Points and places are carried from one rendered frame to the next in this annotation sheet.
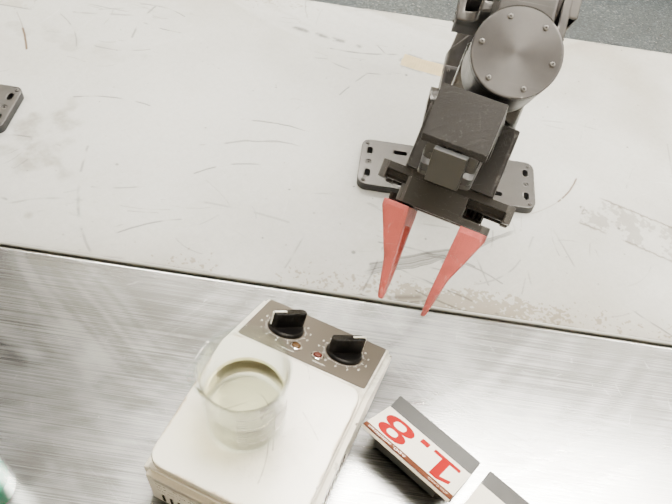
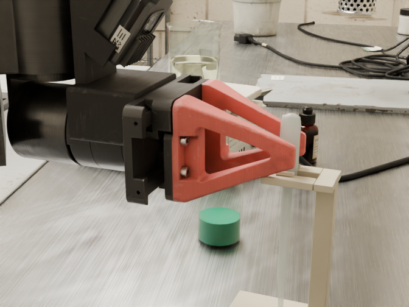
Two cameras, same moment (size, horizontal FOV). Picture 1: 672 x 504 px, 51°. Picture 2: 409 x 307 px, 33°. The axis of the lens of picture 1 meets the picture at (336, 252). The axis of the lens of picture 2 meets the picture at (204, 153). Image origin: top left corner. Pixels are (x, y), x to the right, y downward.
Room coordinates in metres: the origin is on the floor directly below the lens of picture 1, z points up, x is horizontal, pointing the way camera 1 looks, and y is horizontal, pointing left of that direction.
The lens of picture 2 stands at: (0.09, 0.82, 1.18)
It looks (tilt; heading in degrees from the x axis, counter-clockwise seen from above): 19 degrees down; 277
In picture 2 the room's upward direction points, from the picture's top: 1 degrees clockwise
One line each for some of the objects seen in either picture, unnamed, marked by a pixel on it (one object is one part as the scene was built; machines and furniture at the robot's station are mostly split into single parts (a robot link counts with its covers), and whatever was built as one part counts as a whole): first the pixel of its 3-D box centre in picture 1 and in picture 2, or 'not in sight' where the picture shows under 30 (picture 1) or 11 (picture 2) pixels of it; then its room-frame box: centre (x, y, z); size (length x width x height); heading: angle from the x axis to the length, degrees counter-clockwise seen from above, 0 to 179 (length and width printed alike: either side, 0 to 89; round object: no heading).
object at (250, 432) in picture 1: (241, 395); (194, 61); (0.21, 0.05, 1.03); 0.07 x 0.06 x 0.08; 112
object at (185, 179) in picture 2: not in sight; (230, 142); (0.13, 0.39, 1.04); 0.09 x 0.07 x 0.07; 167
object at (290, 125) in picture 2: not in sight; (288, 148); (0.10, 0.40, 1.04); 0.01 x 0.01 x 0.04; 77
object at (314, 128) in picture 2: not in sight; (306, 133); (0.08, 0.01, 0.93); 0.03 x 0.03 x 0.07
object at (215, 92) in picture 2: not in sight; (230, 142); (0.13, 0.39, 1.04); 0.09 x 0.07 x 0.07; 167
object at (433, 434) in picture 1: (422, 445); not in sight; (0.23, -0.09, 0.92); 0.09 x 0.06 x 0.04; 54
